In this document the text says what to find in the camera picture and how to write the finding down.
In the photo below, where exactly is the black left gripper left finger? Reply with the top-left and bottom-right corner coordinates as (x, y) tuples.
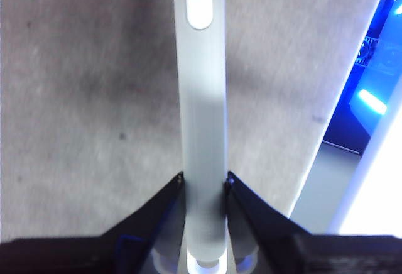
(0, 172), (188, 274)

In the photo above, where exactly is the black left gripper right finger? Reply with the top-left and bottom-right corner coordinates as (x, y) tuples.
(224, 170), (402, 274)

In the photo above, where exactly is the grey-handled sponge cup brush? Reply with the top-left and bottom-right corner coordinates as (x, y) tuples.
(172, 0), (229, 270)

